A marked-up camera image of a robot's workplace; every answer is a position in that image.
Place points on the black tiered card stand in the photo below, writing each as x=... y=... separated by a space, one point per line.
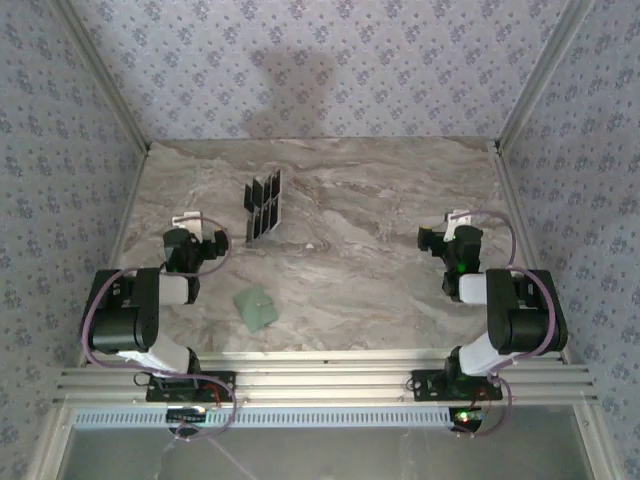
x=263 y=207

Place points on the pale green cloth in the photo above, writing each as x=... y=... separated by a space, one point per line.
x=255 y=310

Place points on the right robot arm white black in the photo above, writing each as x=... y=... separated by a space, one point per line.
x=520 y=320

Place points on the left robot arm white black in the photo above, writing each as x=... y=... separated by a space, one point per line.
x=125 y=320

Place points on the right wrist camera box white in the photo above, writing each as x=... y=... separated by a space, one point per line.
x=456 y=222

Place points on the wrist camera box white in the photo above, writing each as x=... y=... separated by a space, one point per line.
x=456 y=222
x=189 y=223

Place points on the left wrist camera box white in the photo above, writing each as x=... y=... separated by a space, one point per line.
x=189 y=223

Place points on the right aluminium table edge rail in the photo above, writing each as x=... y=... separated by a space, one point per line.
x=511 y=190

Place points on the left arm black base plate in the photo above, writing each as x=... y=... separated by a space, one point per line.
x=225 y=382

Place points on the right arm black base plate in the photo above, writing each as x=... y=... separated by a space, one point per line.
x=422 y=385

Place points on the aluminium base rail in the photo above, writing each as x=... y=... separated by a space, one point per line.
x=325 y=380

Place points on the right aluminium frame post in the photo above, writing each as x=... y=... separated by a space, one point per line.
x=541 y=75

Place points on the aluminium frame post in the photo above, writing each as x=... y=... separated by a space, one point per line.
x=541 y=75
x=105 y=75

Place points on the left aluminium frame post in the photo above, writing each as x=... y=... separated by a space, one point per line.
x=105 y=75

